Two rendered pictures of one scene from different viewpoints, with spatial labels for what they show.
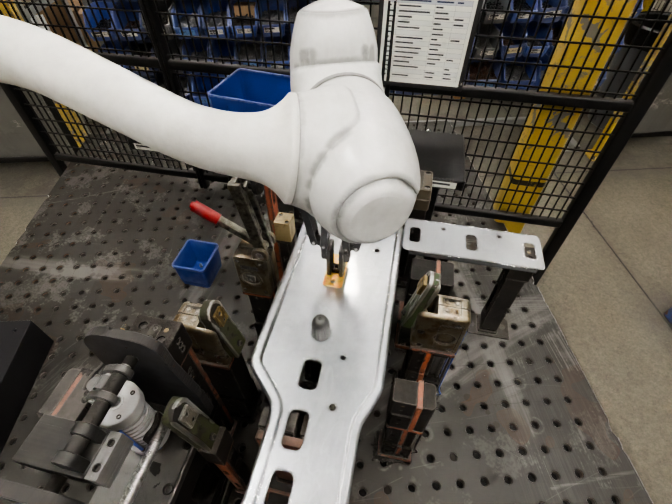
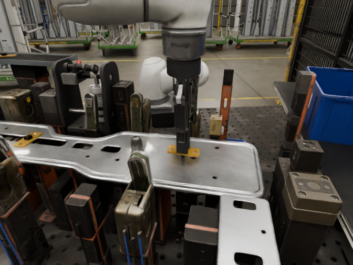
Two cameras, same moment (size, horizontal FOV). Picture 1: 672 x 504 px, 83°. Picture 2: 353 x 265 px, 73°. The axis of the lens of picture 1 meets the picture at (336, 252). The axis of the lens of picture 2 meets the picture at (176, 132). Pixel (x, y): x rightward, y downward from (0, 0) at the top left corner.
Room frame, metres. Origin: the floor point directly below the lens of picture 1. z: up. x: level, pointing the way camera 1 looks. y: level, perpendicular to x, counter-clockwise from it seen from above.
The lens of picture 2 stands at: (0.45, -0.53, 1.37)
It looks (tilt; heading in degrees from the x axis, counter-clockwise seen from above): 29 degrees down; 89
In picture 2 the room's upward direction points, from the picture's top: straight up
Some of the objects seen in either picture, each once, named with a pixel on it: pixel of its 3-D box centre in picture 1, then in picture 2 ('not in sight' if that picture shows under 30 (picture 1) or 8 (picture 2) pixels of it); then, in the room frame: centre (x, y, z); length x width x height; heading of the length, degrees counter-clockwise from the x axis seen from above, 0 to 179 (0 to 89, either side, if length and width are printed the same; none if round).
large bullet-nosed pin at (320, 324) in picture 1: (320, 327); (136, 146); (0.35, 0.03, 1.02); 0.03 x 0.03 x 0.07
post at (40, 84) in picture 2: not in sight; (53, 131); (-0.03, 0.33, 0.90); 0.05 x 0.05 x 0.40; 78
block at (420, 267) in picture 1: (420, 308); (199, 264); (0.50, -0.20, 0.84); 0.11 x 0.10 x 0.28; 78
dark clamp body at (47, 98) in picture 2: not in sight; (65, 137); (0.02, 0.30, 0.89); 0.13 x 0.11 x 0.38; 78
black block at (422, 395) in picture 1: (403, 422); (93, 237); (0.25, -0.13, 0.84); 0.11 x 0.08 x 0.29; 78
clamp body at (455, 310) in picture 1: (428, 354); (140, 253); (0.37, -0.19, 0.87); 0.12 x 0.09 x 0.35; 78
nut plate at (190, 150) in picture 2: (336, 268); (184, 149); (0.47, 0.00, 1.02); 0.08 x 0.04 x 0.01; 168
